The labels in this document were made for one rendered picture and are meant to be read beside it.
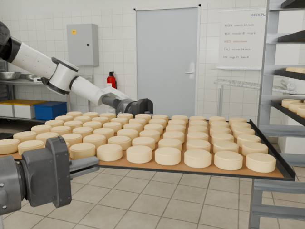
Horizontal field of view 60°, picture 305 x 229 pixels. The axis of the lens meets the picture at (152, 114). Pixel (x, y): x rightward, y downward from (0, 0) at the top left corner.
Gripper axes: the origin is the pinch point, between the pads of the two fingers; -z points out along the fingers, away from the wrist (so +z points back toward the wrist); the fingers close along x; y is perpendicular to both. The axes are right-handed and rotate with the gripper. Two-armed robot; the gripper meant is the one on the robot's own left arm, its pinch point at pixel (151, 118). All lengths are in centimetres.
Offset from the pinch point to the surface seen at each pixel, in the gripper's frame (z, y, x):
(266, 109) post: -24.9, 25.5, 4.0
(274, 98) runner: -26.4, 26.6, 7.5
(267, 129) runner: -25.5, 25.7, -2.2
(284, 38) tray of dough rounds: -30.7, 21.3, 24.3
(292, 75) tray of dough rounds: -37.0, 15.0, 15.3
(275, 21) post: -25.1, 25.8, 29.6
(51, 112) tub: 390, 64, -70
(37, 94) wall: 493, 67, -49
